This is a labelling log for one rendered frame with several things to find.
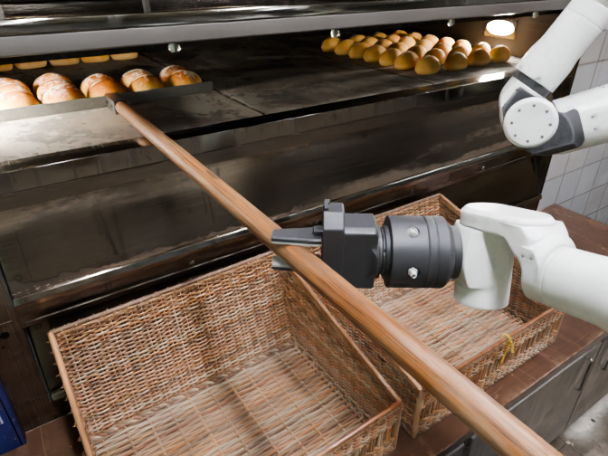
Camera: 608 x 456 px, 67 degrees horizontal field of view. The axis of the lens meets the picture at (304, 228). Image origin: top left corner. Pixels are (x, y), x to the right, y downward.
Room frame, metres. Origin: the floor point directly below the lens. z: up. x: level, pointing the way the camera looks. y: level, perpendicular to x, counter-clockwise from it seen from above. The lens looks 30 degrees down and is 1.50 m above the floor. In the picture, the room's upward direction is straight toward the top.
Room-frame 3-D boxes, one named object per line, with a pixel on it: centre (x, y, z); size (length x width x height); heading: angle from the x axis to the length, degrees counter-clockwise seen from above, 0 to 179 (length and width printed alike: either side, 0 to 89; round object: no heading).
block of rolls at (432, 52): (1.89, -0.42, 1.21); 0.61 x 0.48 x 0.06; 33
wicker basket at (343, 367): (0.66, 0.16, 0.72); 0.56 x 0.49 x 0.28; 125
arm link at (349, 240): (0.47, -0.08, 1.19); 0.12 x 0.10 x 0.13; 89
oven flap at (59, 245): (1.21, -0.18, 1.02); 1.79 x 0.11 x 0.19; 123
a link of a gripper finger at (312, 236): (0.48, 0.01, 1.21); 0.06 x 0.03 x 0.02; 89
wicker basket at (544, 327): (1.00, -0.34, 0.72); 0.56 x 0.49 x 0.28; 124
